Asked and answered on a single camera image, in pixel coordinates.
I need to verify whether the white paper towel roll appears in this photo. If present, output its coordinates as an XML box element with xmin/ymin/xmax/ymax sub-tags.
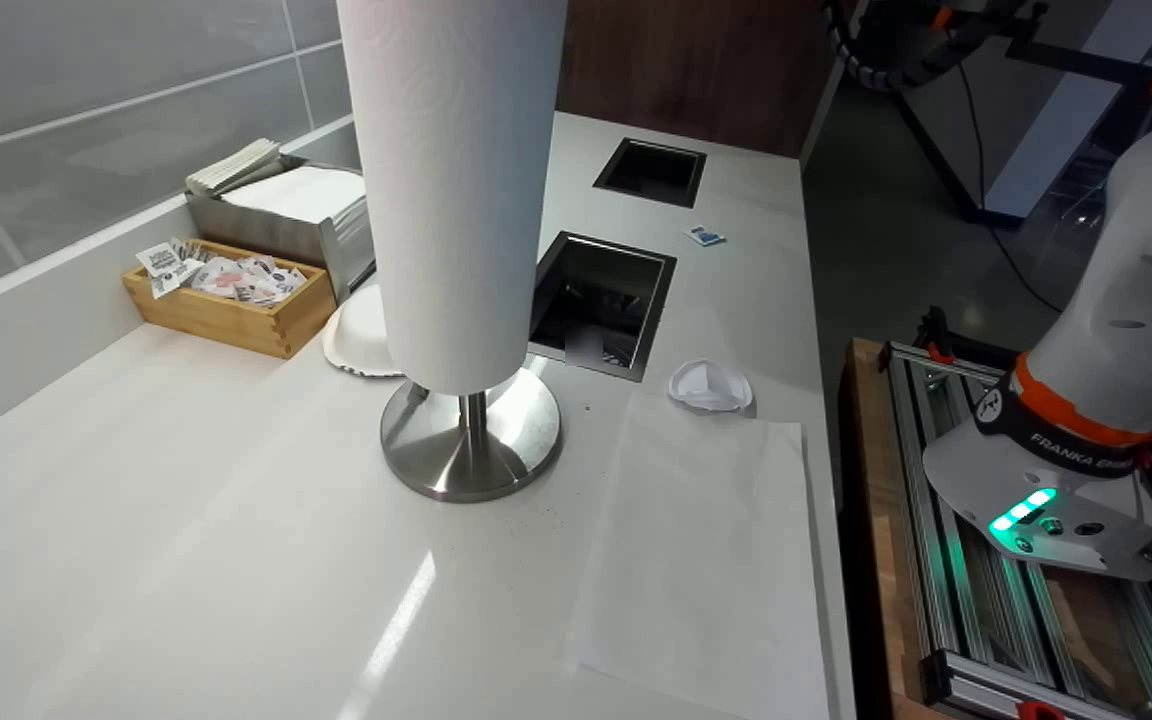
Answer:
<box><xmin>332</xmin><ymin>0</ymin><xmax>574</xmax><ymax>400</ymax></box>

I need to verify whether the silver paper towel stand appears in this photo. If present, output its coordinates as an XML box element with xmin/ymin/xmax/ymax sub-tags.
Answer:
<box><xmin>378</xmin><ymin>365</ymin><xmax>564</xmax><ymax>508</ymax></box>

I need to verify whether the steel-rimmed counter opening with trash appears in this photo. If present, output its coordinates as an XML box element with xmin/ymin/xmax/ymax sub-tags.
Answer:
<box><xmin>529</xmin><ymin>226</ymin><xmax>679</xmax><ymax>383</ymax></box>

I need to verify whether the small white cloth piece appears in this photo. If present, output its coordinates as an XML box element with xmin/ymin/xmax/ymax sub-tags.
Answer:
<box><xmin>666</xmin><ymin>354</ymin><xmax>761</xmax><ymax>415</ymax></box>

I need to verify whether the empty steel-rimmed counter opening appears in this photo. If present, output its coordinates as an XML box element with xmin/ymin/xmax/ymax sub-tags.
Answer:
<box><xmin>594</xmin><ymin>130</ymin><xmax>711</xmax><ymax>213</ymax></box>

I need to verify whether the white paper bowl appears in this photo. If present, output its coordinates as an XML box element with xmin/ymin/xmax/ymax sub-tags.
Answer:
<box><xmin>319</xmin><ymin>271</ymin><xmax>407</xmax><ymax>383</ymax></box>

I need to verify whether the white paper sheet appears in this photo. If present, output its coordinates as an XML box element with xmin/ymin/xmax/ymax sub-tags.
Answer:
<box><xmin>568</xmin><ymin>396</ymin><xmax>834</xmax><ymax>720</ymax></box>

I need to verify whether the dark wood cabinet panel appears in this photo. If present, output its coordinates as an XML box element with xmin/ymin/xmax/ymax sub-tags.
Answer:
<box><xmin>557</xmin><ymin>0</ymin><xmax>837</xmax><ymax>161</ymax></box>

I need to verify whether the white napkin box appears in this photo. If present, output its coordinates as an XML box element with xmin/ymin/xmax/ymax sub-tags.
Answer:
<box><xmin>182</xmin><ymin>135</ymin><xmax>379</xmax><ymax>298</ymax></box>

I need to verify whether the wooden box with packets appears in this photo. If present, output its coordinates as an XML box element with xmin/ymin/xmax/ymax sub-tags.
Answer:
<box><xmin>121</xmin><ymin>234</ymin><xmax>342</xmax><ymax>365</ymax></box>

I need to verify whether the wooden base board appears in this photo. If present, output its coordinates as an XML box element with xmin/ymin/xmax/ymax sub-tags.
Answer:
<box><xmin>841</xmin><ymin>337</ymin><xmax>956</xmax><ymax>720</ymax></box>

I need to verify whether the aluminium rail frame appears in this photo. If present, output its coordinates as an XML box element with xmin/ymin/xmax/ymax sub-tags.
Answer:
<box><xmin>883</xmin><ymin>337</ymin><xmax>1152</xmax><ymax>720</ymax></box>

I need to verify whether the black metal tripod frame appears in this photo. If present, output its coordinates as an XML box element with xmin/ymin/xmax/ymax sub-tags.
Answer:
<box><xmin>837</xmin><ymin>0</ymin><xmax>1152</xmax><ymax>225</ymax></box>

